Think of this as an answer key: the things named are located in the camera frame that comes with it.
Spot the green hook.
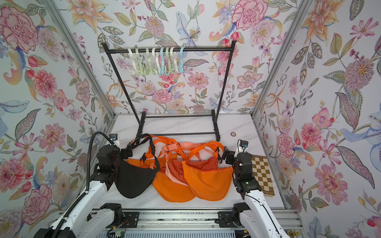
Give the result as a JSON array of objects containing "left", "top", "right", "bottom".
[
  {"left": 135, "top": 48, "right": 147, "bottom": 76},
  {"left": 164, "top": 48, "right": 172, "bottom": 76},
  {"left": 146, "top": 48, "right": 155, "bottom": 74}
]

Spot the white hook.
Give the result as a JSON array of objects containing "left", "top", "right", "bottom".
[
  {"left": 170, "top": 47, "right": 179, "bottom": 74},
  {"left": 151, "top": 48, "right": 161, "bottom": 75},
  {"left": 127, "top": 48, "right": 140, "bottom": 75}
]

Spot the wooden chessboard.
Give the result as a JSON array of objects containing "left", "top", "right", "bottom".
[{"left": 252, "top": 155, "right": 275, "bottom": 196}]

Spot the white hook right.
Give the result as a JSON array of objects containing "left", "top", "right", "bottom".
[{"left": 170, "top": 47, "right": 179, "bottom": 74}]

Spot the green hook right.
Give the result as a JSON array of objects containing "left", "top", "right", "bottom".
[{"left": 164, "top": 48, "right": 172, "bottom": 76}]

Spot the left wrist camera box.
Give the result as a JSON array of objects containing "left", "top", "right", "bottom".
[{"left": 109, "top": 133, "right": 121, "bottom": 148}]

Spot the blue hook far right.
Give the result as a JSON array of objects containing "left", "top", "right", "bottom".
[{"left": 179, "top": 46, "right": 185, "bottom": 74}]

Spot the bright orange crescent bag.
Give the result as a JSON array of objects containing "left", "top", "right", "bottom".
[{"left": 153, "top": 172, "right": 195, "bottom": 203}]

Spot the pink crescent bag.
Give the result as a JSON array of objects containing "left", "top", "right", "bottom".
[{"left": 162, "top": 139, "right": 200, "bottom": 186}]

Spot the green hook middle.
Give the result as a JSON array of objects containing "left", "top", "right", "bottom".
[{"left": 146, "top": 48, "right": 155, "bottom": 74}]

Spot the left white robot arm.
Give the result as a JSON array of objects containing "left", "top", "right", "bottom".
[{"left": 34, "top": 131, "right": 128, "bottom": 238}]

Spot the blue hook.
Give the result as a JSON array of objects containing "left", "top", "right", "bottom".
[
  {"left": 160, "top": 48, "right": 166, "bottom": 75},
  {"left": 179, "top": 46, "right": 185, "bottom": 74}
]

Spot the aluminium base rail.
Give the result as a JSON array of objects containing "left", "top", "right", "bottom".
[{"left": 86, "top": 209, "right": 303, "bottom": 234}]

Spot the dark orange crescent bag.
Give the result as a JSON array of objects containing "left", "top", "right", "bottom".
[{"left": 125, "top": 136, "right": 180, "bottom": 173}]

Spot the rust orange crescent bag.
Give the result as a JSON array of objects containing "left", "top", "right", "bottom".
[{"left": 182, "top": 141, "right": 224, "bottom": 170}]

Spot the white hook middle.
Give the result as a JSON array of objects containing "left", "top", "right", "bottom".
[{"left": 151, "top": 48, "right": 161, "bottom": 75}]

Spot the black metal clothes rack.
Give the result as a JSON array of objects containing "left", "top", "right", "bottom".
[{"left": 101, "top": 40, "right": 237, "bottom": 141}]

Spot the white hook far left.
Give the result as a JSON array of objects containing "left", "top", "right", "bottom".
[{"left": 127, "top": 48, "right": 140, "bottom": 75}]

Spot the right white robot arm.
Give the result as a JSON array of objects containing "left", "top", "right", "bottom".
[{"left": 222, "top": 149, "right": 289, "bottom": 238}]

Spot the blue hook middle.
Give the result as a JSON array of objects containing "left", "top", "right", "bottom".
[{"left": 160, "top": 48, "right": 166, "bottom": 75}]

